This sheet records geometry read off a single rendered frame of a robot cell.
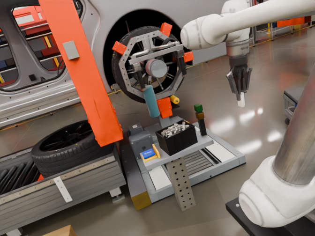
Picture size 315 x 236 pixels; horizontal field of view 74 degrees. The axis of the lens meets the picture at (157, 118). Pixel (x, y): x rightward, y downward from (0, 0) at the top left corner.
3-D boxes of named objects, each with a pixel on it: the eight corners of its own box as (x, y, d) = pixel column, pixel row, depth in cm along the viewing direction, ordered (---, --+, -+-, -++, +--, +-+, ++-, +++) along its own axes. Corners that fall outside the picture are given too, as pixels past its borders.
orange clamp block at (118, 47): (125, 47, 169) (116, 41, 165) (127, 47, 162) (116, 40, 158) (122, 55, 170) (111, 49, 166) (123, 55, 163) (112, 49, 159)
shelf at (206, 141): (200, 133, 140) (200, 129, 139) (213, 143, 124) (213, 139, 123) (140, 157, 133) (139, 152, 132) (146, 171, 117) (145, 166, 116)
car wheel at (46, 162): (102, 132, 231) (94, 113, 223) (126, 151, 177) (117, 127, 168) (40, 162, 203) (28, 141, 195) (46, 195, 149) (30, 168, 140)
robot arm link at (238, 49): (254, 38, 83) (254, 53, 86) (237, 39, 91) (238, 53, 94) (236, 43, 81) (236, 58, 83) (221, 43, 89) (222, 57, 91)
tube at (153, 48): (171, 46, 171) (168, 32, 168) (179, 45, 154) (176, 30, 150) (151, 51, 168) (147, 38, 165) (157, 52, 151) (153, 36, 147)
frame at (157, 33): (187, 87, 193) (174, 25, 173) (190, 88, 187) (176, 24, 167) (131, 106, 184) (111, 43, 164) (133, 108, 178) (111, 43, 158)
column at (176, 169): (189, 195, 149) (176, 146, 134) (195, 205, 140) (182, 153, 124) (176, 201, 147) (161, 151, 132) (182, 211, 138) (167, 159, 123)
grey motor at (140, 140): (150, 147, 212) (140, 116, 199) (162, 168, 174) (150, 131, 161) (133, 153, 209) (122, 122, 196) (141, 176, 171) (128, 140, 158)
